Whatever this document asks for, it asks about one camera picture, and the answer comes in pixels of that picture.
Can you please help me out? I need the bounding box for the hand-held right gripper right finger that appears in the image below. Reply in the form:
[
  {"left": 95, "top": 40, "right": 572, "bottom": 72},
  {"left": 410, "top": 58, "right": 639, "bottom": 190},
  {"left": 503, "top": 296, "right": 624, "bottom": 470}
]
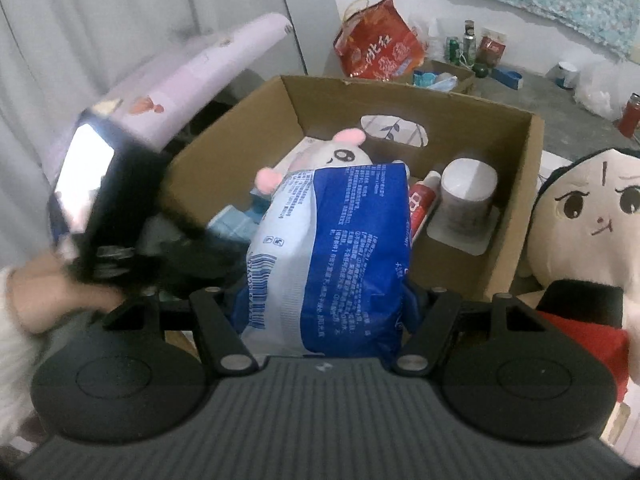
[{"left": 391, "top": 280, "right": 548, "bottom": 377}]

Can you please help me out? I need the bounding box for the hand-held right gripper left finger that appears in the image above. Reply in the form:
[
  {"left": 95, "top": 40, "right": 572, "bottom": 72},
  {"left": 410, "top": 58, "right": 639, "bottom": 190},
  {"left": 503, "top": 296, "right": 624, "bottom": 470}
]
[{"left": 102, "top": 286, "right": 257, "bottom": 376}]

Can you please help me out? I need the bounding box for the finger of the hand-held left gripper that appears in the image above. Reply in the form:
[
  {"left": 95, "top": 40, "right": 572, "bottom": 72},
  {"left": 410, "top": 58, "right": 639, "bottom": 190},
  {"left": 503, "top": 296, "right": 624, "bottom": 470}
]
[{"left": 170, "top": 229, "right": 249, "bottom": 297}]

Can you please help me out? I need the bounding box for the blue white plastic pack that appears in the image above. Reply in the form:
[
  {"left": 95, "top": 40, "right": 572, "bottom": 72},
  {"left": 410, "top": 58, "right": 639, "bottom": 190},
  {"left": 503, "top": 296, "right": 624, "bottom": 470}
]
[{"left": 232, "top": 161, "right": 417, "bottom": 362}]

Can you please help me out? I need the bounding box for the red toothpaste tube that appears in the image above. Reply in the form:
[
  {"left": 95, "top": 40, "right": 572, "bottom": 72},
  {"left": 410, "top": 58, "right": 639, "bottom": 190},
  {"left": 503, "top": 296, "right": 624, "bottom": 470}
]
[{"left": 407, "top": 170, "right": 444, "bottom": 249}]

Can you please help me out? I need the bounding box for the white cylindrical container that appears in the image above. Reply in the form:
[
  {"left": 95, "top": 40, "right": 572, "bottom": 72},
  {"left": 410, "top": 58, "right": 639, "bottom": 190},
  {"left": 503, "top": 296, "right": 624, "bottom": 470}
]
[{"left": 427, "top": 157, "right": 502, "bottom": 257}]

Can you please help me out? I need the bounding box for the brown cardboard box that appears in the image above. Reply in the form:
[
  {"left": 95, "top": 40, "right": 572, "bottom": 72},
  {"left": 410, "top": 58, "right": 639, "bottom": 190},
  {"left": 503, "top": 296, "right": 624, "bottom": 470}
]
[{"left": 162, "top": 75, "right": 546, "bottom": 302}]

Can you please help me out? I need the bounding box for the pink round plush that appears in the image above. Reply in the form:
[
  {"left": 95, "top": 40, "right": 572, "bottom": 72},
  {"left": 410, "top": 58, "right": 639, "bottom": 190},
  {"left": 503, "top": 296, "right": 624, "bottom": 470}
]
[{"left": 255, "top": 129, "right": 377, "bottom": 199}]

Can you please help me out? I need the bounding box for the black-haired doll plush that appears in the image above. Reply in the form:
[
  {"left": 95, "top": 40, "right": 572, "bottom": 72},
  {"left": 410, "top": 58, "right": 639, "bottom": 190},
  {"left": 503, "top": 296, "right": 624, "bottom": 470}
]
[{"left": 517, "top": 147, "right": 640, "bottom": 407}]

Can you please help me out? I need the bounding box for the person's left forearm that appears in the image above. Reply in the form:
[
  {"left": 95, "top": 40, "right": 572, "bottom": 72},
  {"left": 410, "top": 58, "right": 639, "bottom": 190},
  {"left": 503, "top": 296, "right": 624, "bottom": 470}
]
[{"left": 0, "top": 265, "right": 49, "bottom": 447}]

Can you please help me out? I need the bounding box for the person's left hand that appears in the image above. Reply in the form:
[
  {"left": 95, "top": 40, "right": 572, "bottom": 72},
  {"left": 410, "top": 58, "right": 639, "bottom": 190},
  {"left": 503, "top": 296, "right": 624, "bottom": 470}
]
[{"left": 10, "top": 252, "right": 127, "bottom": 334}]

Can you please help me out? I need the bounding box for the table with pink cover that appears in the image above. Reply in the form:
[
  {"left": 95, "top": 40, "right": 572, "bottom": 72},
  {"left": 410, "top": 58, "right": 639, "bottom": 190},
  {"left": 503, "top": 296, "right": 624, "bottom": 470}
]
[{"left": 50, "top": 12, "right": 294, "bottom": 241}]

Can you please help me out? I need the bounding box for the white curtain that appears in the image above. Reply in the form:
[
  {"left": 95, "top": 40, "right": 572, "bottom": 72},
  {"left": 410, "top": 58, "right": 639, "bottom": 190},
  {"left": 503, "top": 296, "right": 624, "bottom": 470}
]
[{"left": 0, "top": 0, "right": 307, "bottom": 273}]

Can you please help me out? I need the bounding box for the small cardboard box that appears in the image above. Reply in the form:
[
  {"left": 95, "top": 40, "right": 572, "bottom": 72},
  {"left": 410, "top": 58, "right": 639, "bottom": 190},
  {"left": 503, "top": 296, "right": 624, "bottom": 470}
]
[{"left": 412, "top": 59, "right": 476, "bottom": 95}]

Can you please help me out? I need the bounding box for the small blue box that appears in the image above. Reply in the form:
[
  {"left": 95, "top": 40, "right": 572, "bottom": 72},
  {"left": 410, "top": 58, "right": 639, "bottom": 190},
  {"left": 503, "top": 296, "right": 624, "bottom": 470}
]
[{"left": 492, "top": 66, "right": 524, "bottom": 91}]

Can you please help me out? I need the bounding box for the red snack bag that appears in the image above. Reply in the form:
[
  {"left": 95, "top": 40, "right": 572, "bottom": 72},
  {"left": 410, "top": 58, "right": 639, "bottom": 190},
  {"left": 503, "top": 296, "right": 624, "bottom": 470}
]
[{"left": 334, "top": 0, "right": 429, "bottom": 81}]

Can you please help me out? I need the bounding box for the red carton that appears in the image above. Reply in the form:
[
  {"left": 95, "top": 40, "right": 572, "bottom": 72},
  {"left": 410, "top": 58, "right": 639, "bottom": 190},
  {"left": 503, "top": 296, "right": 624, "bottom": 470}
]
[{"left": 475, "top": 35, "right": 507, "bottom": 67}]

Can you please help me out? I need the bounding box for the tall dark bottle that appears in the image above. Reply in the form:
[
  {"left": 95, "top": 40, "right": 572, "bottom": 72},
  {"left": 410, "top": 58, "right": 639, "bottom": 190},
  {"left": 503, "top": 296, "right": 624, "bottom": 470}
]
[{"left": 462, "top": 20, "right": 476, "bottom": 67}]

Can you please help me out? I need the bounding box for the white blue cup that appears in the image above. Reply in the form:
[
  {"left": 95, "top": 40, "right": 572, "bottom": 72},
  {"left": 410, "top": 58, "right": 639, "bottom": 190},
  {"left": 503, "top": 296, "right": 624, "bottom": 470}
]
[{"left": 556, "top": 61, "right": 581, "bottom": 90}]

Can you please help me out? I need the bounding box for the white plastic bag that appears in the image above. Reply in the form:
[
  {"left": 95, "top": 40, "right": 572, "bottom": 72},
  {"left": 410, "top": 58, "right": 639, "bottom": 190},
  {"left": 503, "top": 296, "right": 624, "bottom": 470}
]
[{"left": 575, "top": 57, "right": 636, "bottom": 121}]

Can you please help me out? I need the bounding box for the red thermos bottle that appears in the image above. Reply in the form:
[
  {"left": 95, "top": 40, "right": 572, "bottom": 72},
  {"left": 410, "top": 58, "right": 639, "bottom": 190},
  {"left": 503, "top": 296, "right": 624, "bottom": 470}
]
[{"left": 618, "top": 92, "right": 640, "bottom": 139}]

